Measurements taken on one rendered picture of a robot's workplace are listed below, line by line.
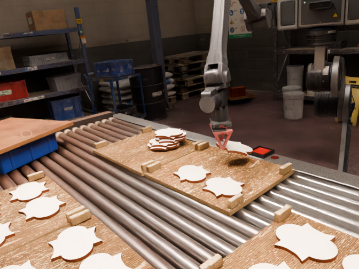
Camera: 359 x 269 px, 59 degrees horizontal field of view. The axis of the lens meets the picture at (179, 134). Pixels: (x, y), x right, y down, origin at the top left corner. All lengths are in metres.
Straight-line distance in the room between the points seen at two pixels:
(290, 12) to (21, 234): 1.45
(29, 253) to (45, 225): 0.12
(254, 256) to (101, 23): 6.18
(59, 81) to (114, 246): 4.90
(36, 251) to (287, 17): 1.43
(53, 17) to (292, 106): 3.86
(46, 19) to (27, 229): 4.76
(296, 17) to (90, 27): 5.23
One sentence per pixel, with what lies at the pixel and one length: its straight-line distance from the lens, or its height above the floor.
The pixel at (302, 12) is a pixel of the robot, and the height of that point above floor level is 1.45.
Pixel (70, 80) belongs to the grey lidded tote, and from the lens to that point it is 5.72.
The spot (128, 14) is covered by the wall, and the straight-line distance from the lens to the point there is 6.99.
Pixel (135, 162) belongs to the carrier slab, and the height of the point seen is 0.94.
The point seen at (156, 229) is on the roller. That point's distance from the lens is 0.94.
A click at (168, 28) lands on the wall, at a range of 7.54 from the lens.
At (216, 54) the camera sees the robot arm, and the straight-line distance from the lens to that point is 1.12.
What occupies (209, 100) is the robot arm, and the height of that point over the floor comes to 1.21.
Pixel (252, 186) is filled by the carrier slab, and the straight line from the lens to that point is 1.06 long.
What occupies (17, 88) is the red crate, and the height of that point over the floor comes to 0.81.
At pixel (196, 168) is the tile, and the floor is 0.95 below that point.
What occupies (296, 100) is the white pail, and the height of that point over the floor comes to 0.29.
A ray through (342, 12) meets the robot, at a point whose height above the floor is 1.43.
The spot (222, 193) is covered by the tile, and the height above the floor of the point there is 0.95.
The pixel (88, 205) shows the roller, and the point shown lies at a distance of 1.11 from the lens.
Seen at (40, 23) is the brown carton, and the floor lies 1.71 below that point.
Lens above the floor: 1.44
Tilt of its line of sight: 18 degrees down
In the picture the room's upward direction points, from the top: 6 degrees counter-clockwise
